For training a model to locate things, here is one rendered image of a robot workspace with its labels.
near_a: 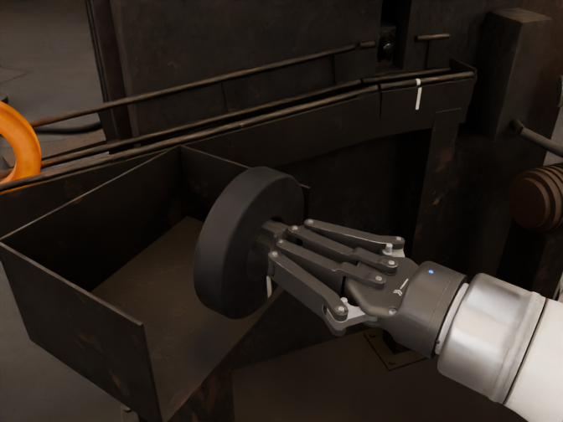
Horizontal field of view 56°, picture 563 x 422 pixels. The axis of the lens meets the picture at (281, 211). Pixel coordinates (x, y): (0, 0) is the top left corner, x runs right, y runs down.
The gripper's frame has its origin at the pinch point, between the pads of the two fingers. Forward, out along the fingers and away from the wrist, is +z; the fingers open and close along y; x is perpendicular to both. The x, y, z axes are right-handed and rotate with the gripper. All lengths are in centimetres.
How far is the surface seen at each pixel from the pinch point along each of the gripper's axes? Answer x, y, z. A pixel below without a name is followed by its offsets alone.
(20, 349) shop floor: -76, 6, 77
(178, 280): -12.9, 0.0, 11.5
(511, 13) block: 8, 74, -4
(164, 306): -13.2, -3.9, 9.9
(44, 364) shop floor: -76, 7, 68
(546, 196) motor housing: -21, 65, -21
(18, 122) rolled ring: -1.8, 2.4, 42.8
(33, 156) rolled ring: -7.1, 2.9, 42.2
